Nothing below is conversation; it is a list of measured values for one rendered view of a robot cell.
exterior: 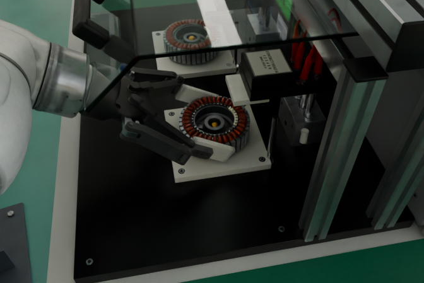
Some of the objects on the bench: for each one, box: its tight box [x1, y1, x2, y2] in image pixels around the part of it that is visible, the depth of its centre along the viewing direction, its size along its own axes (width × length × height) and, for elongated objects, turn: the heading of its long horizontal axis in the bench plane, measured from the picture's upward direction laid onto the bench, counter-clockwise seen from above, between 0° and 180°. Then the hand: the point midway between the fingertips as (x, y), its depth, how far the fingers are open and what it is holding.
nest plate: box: [164, 105, 271, 183], centre depth 69 cm, size 15×15×1 cm
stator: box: [179, 96, 250, 155], centre depth 67 cm, size 11×11×4 cm
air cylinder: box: [278, 96, 326, 147], centre depth 69 cm, size 5×8×6 cm
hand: (212, 123), depth 67 cm, fingers closed on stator, 11 cm apart
